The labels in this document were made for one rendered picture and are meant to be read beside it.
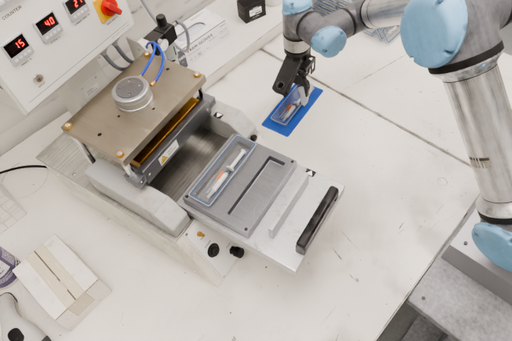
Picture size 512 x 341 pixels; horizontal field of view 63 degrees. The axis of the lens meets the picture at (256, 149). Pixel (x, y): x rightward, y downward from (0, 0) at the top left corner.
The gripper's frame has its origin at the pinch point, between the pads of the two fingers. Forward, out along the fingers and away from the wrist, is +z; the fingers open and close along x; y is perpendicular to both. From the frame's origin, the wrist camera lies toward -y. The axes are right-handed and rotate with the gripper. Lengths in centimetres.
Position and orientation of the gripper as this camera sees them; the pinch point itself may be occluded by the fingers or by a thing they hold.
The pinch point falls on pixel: (292, 100)
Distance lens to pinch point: 131.8
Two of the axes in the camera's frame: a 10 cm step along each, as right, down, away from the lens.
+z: 0.8, 6.0, 8.0
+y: 5.6, -6.9, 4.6
